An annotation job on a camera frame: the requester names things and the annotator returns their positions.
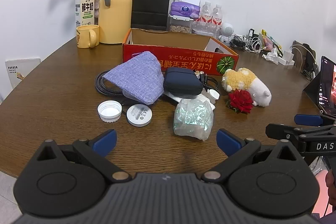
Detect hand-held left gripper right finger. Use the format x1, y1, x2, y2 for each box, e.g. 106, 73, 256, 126
202, 128, 305, 183

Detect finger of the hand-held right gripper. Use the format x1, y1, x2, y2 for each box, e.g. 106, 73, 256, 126
294, 114, 336, 127
266, 123, 336, 141

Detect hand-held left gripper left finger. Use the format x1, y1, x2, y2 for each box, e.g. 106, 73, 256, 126
37, 129, 132, 183

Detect white ribbed bottle cap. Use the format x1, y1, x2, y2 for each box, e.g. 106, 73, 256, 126
97, 100, 123, 123

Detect iridescent glitter bag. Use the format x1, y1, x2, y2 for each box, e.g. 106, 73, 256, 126
173, 98, 214, 141

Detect white round lid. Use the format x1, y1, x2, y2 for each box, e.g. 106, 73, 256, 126
126, 104, 152, 127

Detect red artificial rose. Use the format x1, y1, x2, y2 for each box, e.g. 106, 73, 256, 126
225, 89, 254, 114

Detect black braided cable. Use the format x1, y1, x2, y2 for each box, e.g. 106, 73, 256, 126
95, 70, 124, 96

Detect yellow white plush toy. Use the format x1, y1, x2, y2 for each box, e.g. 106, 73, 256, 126
222, 68, 272, 108

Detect plush toy with white hat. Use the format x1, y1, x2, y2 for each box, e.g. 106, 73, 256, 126
162, 91, 184, 108

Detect purple woven pouch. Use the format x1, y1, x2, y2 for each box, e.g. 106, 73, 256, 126
102, 51, 164, 105

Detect navy zip case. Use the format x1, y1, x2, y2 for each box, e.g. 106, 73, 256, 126
163, 67, 204, 97

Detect orange cardboard box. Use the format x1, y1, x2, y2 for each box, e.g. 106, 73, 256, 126
122, 28, 240, 75

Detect person's right hand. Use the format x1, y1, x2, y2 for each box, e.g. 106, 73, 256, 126
325, 170, 336, 205

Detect tablet with black case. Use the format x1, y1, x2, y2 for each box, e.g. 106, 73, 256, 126
302, 55, 336, 119

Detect small white plastic object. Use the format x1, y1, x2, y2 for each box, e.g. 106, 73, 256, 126
201, 89, 220, 106

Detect black phone holder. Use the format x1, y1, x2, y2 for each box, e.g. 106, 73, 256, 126
302, 56, 320, 81

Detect white charger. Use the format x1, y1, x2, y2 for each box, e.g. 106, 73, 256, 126
278, 49, 296, 66

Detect brown paper bag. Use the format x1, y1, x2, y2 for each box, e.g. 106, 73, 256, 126
291, 40, 319, 75

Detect crumpled white tissue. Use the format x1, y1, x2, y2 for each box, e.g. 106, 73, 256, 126
262, 48, 279, 65

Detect colourful snack packets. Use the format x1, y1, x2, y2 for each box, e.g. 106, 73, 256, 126
260, 29, 282, 52

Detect yellow mug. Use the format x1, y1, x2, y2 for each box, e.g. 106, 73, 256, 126
76, 25, 100, 48

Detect white booklet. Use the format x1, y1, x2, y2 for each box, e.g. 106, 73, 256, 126
5, 57, 42, 89

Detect white robot speaker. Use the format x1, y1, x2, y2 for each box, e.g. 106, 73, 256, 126
219, 22, 235, 43

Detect clear snack container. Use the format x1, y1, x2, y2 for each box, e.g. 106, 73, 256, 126
169, 14, 194, 33

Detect clear water bottle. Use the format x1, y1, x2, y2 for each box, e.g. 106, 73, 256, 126
210, 4, 224, 38
197, 1, 213, 35

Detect yellow thermos jug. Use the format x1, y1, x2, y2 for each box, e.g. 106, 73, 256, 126
98, 0, 132, 44

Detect white milk carton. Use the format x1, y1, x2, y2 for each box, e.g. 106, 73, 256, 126
75, 0, 95, 28

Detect pale flower vase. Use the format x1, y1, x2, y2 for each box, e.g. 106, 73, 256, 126
92, 0, 104, 25

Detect purple tissue pack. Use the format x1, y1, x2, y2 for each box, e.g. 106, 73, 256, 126
170, 0, 201, 18

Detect black usb cable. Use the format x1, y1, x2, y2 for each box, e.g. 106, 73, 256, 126
196, 70, 219, 92

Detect white cable bundle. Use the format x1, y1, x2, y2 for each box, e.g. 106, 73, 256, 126
244, 38, 263, 53

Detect black cable bundle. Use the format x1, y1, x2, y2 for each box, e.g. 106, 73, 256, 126
230, 34, 247, 49

